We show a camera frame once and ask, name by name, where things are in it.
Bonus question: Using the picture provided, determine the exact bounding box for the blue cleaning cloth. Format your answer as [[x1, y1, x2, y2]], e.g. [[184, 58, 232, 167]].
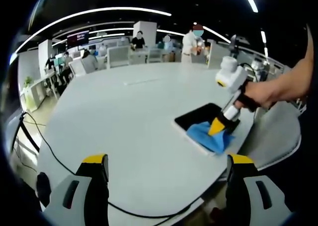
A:
[[186, 121, 236, 156]]

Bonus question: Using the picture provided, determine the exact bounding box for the white low cabinet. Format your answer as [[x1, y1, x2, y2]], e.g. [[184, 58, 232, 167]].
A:
[[23, 75, 60, 112]]

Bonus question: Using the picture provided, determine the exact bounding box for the black stand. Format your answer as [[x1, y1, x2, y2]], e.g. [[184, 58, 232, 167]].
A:
[[9, 111, 40, 154]]

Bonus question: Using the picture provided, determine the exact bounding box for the person's right hand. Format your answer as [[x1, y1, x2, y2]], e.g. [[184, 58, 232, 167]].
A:
[[235, 81, 274, 113]]

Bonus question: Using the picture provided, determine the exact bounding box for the white device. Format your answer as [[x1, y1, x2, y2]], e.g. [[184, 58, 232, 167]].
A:
[[250, 59, 264, 74]]

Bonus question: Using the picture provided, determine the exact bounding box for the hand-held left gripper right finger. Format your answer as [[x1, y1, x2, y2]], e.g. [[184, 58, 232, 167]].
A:
[[225, 153, 294, 226]]

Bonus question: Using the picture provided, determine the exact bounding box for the black round object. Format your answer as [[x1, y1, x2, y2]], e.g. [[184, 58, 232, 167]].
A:
[[36, 171, 52, 208]]

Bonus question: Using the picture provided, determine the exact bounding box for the black cable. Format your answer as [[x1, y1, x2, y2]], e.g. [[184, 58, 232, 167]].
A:
[[14, 111, 207, 218], [239, 62, 258, 84]]

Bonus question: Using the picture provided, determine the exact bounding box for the white mesh office chair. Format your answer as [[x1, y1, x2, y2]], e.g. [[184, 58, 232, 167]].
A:
[[106, 46, 131, 69], [146, 48, 163, 63]]

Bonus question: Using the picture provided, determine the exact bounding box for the grey mesh chair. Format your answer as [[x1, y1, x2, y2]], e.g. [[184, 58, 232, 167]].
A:
[[253, 100, 303, 172]]

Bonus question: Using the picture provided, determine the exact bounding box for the curved ceiling light strip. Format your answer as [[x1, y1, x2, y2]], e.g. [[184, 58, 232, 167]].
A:
[[14, 7, 172, 54]]

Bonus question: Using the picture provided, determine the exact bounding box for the person's dark shirt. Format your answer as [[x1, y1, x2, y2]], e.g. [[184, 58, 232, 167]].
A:
[[258, 23, 318, 212]]

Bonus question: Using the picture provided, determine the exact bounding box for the wall screen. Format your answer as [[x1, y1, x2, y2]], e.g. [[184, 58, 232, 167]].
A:
[[66, 30, 90, 47]]

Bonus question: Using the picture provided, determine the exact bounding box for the white upright panel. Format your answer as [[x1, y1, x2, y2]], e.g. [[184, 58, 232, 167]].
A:
[[207, 39, 224, 69]]

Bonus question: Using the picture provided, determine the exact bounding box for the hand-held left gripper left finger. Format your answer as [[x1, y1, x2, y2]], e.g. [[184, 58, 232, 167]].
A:
[[42, 153, 110, 226]]

